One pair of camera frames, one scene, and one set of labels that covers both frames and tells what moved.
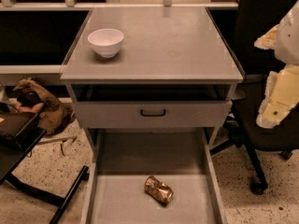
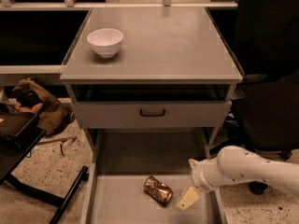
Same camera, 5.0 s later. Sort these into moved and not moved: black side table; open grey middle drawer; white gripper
Moved: white gripper
Not moved: open grey middle drawer; black side table
